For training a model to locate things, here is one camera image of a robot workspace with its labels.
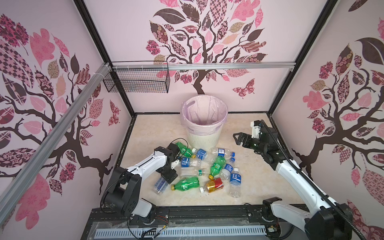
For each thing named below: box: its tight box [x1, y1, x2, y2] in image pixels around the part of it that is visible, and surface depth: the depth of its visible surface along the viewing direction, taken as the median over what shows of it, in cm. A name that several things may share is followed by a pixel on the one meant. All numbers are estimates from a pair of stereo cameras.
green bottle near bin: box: [175, 141, 196, 158], surface depth 95 cm
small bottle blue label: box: [220, 157, 236, 181], surface depth 87 cm
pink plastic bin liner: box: [180, 95, 229, 135], surface depth 93 cm
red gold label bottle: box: [199, 177, 224, 194], surface depth 81 cm
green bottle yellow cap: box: [208, 155, 226, 180], surface depth 87 cm
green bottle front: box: [171, 176, 200, 192], surface depth 81 cm
